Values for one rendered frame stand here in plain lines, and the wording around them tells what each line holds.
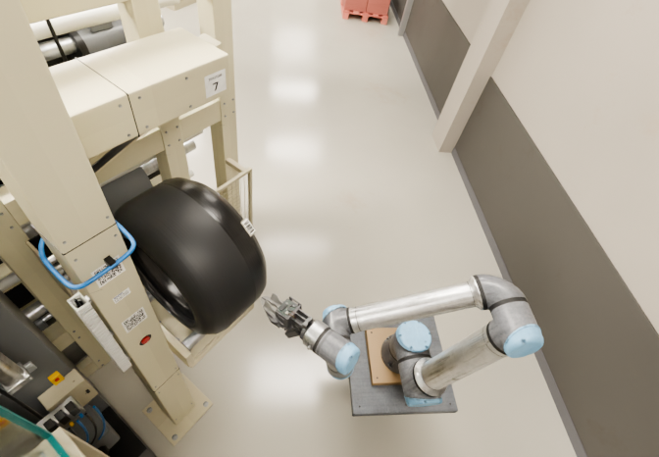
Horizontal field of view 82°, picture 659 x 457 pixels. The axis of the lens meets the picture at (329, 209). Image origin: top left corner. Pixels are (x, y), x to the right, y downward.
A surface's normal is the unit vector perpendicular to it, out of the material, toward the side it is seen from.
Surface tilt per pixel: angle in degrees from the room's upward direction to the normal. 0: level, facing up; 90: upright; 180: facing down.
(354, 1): 90
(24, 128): 90
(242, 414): 0
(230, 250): 44
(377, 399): 0
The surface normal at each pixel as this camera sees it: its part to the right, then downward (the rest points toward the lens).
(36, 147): 0.79, 0.53
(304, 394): 0.15, -0.66
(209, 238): 0.51, -0.32
